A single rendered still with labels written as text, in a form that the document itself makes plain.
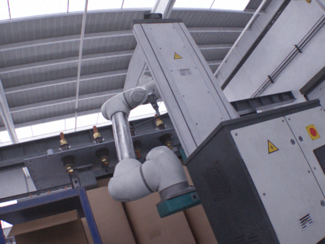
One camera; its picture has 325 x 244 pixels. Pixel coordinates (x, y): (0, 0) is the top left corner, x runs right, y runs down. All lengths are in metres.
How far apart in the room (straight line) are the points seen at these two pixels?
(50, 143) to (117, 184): 9.48
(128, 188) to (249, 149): 0.71
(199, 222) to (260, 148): 1.40
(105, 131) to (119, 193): 9.75
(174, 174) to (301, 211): 0.65
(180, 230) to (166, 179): 0.84
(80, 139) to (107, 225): 9.03
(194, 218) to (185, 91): 1.12
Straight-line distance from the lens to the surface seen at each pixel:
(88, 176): 2.08
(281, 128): 1.00
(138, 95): 1.74
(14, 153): 10.83
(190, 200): 1.31
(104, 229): 1.97
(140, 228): 2.07
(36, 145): 10.83
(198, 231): 2.24
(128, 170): 1.40
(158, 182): 1.33
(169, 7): 12.54
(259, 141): 0.90
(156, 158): 1.34
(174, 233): 2.07
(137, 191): 1.37
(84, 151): 2.08
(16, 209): 1.27
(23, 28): 13.38
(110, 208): 2.00
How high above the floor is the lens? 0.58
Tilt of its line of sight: 23 degrees up
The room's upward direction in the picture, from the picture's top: 22 degrees counter-clockwise
